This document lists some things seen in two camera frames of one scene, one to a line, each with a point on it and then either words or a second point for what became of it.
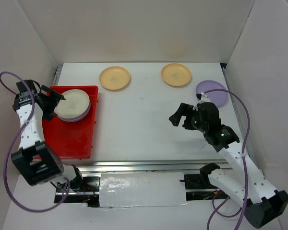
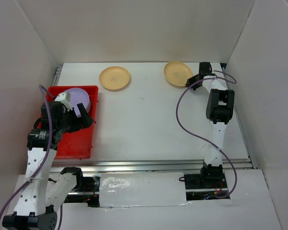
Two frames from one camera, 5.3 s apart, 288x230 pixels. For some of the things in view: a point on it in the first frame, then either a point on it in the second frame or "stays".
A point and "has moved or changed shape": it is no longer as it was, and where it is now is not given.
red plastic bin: [73, 140] stays
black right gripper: [184, 109] -> [190, 81]
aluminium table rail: [93, 167] stays
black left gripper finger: [48, 108] -> [86, 119]
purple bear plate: [220, 97] has moved or changed shape
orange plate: [176, 74] stays
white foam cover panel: [142, 189] stays
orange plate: [114, 78] stays
